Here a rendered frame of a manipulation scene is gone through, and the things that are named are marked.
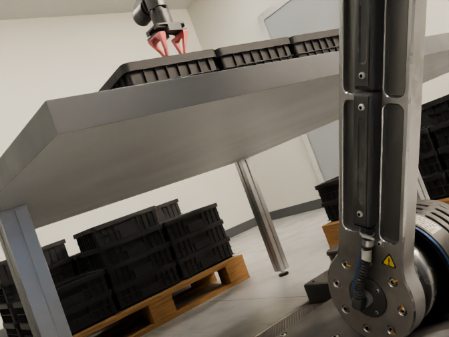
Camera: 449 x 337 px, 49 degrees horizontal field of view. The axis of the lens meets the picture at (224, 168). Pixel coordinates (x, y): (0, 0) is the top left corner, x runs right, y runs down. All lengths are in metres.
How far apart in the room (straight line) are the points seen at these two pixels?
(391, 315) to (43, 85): 4.61
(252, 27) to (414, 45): 4.90
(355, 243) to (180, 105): 0.31
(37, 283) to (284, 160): 4.51
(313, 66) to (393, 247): 0.32
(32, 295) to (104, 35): 4.64
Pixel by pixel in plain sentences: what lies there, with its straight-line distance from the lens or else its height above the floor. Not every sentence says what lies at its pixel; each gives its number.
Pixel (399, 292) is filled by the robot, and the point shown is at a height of 0.34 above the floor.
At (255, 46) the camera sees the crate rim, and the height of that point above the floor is 0.92.
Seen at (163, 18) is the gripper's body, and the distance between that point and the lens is 1.47.
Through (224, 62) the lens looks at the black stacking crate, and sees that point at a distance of 1.44.
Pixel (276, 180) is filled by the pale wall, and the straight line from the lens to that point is 5.60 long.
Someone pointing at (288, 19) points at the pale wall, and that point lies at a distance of 5.08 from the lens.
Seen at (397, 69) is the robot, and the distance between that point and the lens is 0.62.
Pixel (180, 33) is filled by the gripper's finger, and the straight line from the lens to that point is 1.49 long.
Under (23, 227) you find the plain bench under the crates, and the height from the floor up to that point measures 0.61.
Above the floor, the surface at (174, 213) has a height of 0.51.
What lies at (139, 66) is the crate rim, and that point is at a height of 0.91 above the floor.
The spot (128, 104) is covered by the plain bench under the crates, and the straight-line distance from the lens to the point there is 0.59.
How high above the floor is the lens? 0.55
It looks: 2 degrees up
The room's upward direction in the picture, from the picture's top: 20 degrees counter-clockwise
